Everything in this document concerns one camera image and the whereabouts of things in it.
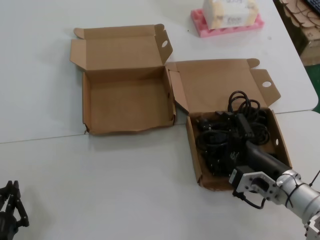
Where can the empty open cardboard box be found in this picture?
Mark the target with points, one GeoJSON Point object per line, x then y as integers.
{"type": "Point", "coordinates": [125, 100]}

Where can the black keyboard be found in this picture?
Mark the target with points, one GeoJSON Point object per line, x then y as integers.
{"type": "Point", "coordinates": [313, 4]}

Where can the light cardboard carton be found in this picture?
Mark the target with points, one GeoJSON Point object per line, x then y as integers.
{"type": "Point", "coordinates": [312, 42]}

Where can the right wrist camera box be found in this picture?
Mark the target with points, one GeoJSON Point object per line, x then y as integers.
{"type": "Point", "coordinates": [238, 176]}

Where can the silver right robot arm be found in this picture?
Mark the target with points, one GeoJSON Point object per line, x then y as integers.
{"type": "Point", "coordinates": [300, 195]}

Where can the white wrapped tissue pack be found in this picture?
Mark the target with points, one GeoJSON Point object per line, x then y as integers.
{"type": "Point", "coordinates": [225, 12]}

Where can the pink foam tray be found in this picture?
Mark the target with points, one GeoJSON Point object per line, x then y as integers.
{"type": "Point", "coordinates": [220, 32]}

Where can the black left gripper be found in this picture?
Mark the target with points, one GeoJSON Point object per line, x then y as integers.
{"type": "Point", "coordinates": [7, 225]}

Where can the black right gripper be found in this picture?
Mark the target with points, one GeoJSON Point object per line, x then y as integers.
{"type": "Point", "coordinates": [265, 158]}

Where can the stack of brown cardboard sheets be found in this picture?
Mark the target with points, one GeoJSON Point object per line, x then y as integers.
{"type": "Point", "coordinates": [292, 20]}

